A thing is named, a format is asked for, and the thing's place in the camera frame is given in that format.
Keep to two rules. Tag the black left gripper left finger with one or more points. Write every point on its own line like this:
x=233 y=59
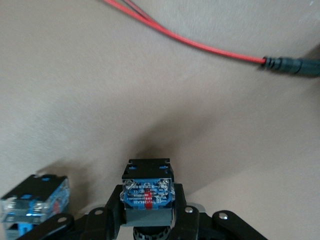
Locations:
x=102 y=225

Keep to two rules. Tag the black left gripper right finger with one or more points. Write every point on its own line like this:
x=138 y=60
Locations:
x=192 y=225

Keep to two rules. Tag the green push button switch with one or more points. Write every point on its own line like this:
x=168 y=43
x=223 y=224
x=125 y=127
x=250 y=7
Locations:
x=147 y=195

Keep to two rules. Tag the yellow push button switch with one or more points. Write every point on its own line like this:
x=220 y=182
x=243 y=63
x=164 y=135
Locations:
x=32 y=200

